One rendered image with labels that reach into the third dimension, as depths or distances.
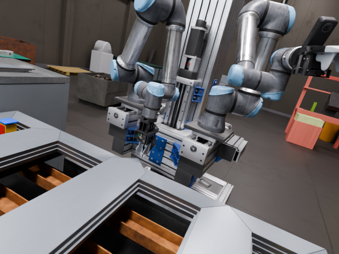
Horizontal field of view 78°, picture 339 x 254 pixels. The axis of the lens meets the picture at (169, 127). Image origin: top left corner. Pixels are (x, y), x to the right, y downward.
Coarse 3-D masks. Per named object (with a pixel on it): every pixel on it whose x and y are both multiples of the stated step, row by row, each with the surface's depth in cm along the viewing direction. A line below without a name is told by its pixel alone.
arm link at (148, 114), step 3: (144, 108) 91; (144, 111) 91; (147, 111) 90; (150, 111) 90; (153, 111) 90; (156, 111) 91; (144, 114) 91; (147, 114) 90; (150, 114) 90; (153, 114) 90; (156, 114) 92; (147, 117) 91; (150, 117) 91; (153, 117) 91; (156, 117) 92
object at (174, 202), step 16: (48, 144) 93; (64, 144) 96; (0, 160) 76; (16, 160) 81; (80, 160) 92; (96, 160) 90; (128, 192) 77; (144, 192) 82; (160, 192) 81; (112, 208) 69; (176, 208) 78; (192, 208) 77; (96, 224) 62; (192, 224) 69; (80, 240) 56; (256, 240) 69
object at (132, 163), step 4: (120, 160) 93; (124, 160) 94; (128, 160) 95; (132, 160) 96; (128, 164) 92; (132, 164) 93; (136, 164) 93; (140, 164) 94; (136, 168) 90; (140, 168) 91; (144, 172) 89
